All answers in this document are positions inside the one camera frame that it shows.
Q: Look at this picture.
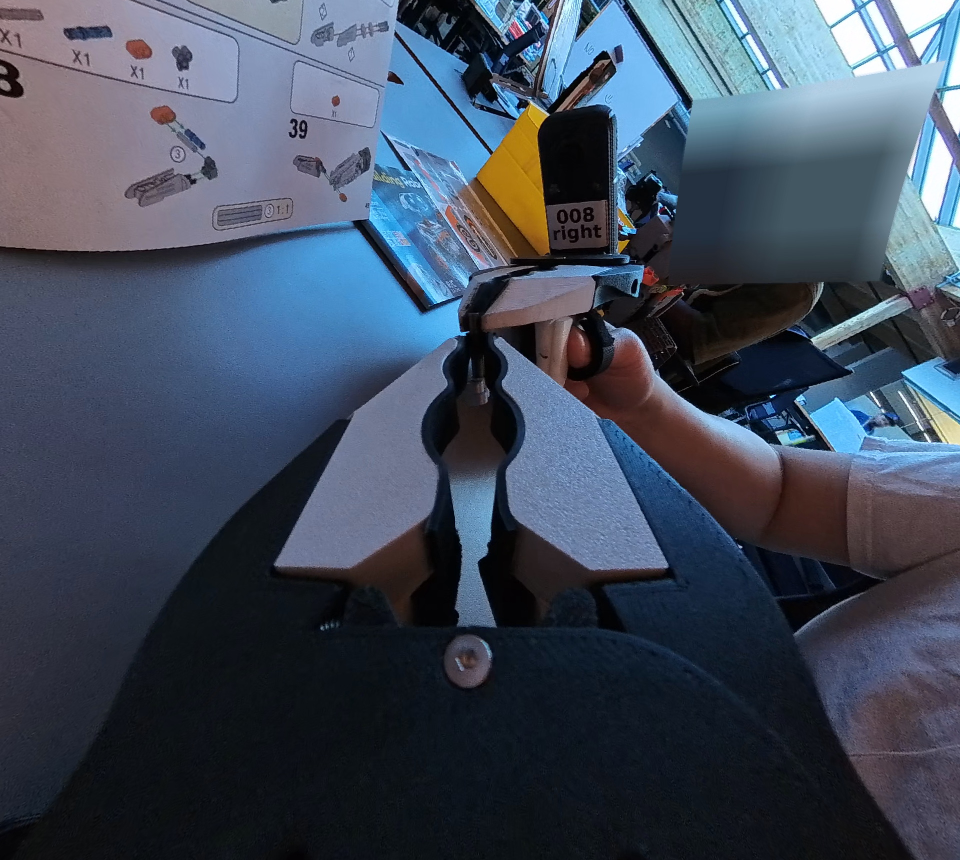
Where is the blue toy car booklet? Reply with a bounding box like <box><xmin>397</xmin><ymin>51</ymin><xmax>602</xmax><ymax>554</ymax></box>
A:
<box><xmin>358</xmin><ymin>164</ymin><xmax>481</xmax><ymax>313</ymax></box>

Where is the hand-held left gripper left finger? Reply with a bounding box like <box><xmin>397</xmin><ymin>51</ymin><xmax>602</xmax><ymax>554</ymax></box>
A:
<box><xmin>273</xmin><ymin>337</ymin><xmax>468</xmax><ymax>627</ymax></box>

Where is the black tablet stand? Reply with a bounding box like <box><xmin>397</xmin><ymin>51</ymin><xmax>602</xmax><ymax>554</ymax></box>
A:
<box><xmin>459</xmin><ymin>53</ymin><xmax>530</xmax><ymax>102</ymax></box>

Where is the colourful standing box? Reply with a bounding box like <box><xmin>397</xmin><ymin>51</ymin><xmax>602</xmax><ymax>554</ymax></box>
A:
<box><xmin>551</xmin><ymin>52</ymin><xmax>618</xmax><ymax>114</ymax></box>

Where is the tracked toy robot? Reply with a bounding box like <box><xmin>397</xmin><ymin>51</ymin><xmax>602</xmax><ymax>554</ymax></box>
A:
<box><xmin>621</xmin><ymin>173</ymin><xmax>685</xmax><ymax>302</ymax></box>

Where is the white whiteboard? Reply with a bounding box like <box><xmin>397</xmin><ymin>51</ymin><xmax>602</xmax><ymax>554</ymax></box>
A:
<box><xmin>561</xmin><ymin>0</ymin><xmax>682</xmax><ymax>152</ymax></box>

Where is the open white instruction booklet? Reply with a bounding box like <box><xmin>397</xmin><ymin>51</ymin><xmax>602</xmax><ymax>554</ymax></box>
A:
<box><xmin>0</xmin><ymin>0</ymin><xmax>408</xmax><ymax>253</ymax></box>

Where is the grey desk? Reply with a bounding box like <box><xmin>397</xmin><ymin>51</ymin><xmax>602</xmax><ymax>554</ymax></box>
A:
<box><xmin>0</xmin><ymin>20</ymin><xmax>571</xmax><ymax>823</ymax></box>

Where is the person's right hand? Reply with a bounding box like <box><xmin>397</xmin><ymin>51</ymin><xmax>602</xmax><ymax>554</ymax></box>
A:
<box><xmin>561</xmin><ymin>326</ymin><xmax>665</xmax><ymax>426</ymax></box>

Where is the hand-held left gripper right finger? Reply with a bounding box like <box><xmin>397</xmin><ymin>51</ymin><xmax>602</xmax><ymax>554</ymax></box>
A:
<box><xmin>486</xmin><ymin>335</ymin><xmax>670</xmax><ymax>627</ymax></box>

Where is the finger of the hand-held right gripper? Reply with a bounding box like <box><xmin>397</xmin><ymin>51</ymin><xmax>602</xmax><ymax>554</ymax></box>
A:
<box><xmin>480</xmin><ymin>275</ymin><xmax>599</xmax><ymax>334</ymax></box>

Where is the person's right forearm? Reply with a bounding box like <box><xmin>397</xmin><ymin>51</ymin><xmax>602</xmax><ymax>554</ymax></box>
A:
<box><xmin>637</xmin><ymin>380</ymin><xmax>860</xmax><ymax>568</ymax></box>

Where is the yellow plastic bin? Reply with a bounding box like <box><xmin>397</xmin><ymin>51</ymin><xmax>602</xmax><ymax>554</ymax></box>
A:
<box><xmin>475</xmin><ymin>101</ymin><xmax>635</xmax><ymax>255</ymax></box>

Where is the orange car booklet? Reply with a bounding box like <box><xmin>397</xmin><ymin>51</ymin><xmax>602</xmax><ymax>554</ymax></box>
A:
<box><xmin>386</xmin><ymin>134</ymin><xmax>522</xmax><ymax>276</ymax></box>

